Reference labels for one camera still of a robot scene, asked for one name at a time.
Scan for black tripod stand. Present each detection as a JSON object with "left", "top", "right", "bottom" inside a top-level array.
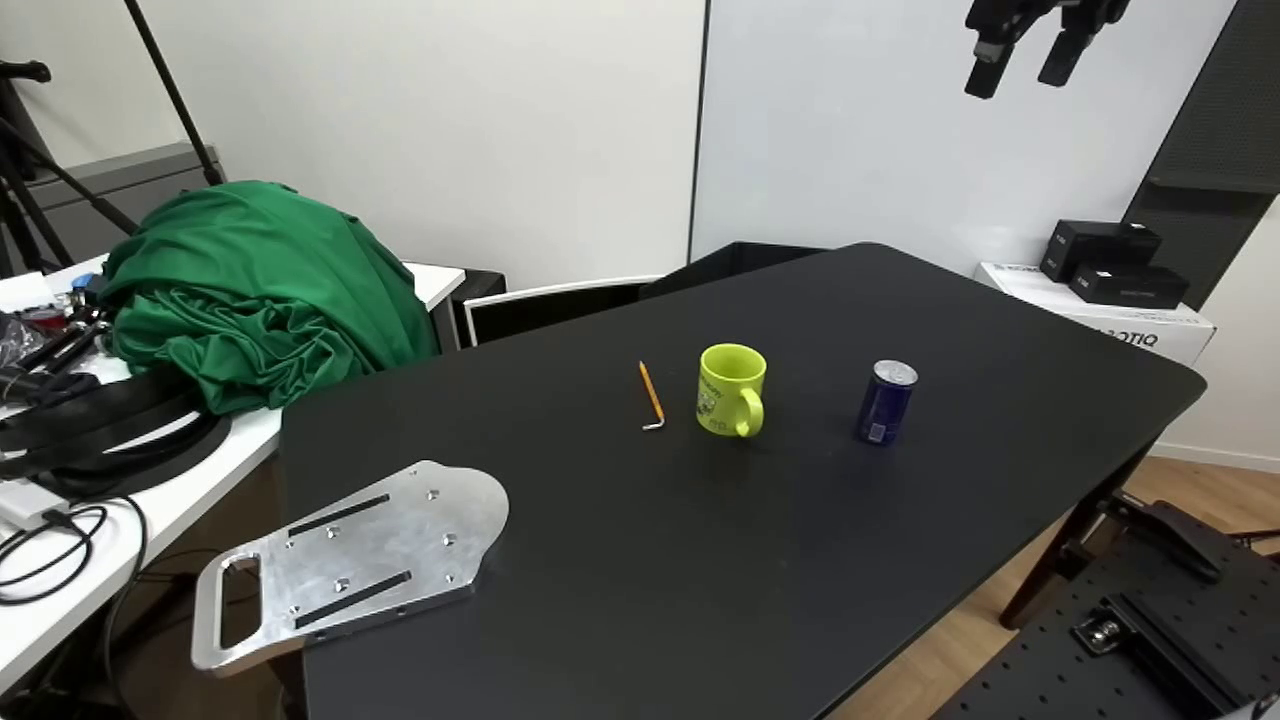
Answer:
[{"left": 0, "top": 60, "right": 134, "bottom": 271}]

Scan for orange hex key tool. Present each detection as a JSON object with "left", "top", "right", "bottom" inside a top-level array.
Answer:
[{"left": 634, "top": 359, "right": 668, "bottom": 431}]

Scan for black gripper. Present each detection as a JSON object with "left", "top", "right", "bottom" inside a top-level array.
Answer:
[{"left": 962, "top": 0, "right": 1128, "bottom": 102}]

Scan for white side desk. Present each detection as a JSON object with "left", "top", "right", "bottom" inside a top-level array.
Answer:
[{"left": 0, "top": 257, "right": 466, "bottom": 697}]

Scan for silver metal mounting plate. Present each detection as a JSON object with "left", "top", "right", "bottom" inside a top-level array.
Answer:
[{"left": 190, "top": 461, "right": 508, "bottom": 675}]

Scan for yellow-green plastic mug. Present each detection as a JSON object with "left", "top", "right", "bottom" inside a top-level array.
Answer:
[{"left": 695, "top": 343, "right": 768, "bottom": 441}]

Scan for blue drink can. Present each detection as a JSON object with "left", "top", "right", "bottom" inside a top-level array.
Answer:
[{"left": 856, "top": 359, "right": 921, "bottom": 447}]

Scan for white cardboard box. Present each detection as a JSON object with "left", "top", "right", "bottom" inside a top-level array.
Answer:
[{"left": 973, "top": 263, "right": 1216, "bottom": 366}]

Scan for black device on box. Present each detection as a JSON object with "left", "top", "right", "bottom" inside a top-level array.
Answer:
[{"left": 1039, "top": 222, "right": 1189, "bottom": 308}]

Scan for black coiled cables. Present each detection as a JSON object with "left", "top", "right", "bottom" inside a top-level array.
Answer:
[{"left": 0, "top": 368, "right": 233, "bottom": 506}]

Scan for green cloth pile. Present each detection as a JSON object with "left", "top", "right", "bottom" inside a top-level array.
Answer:
[{"left": 104, "top": 182, "right": 438, "bottom": 417}]

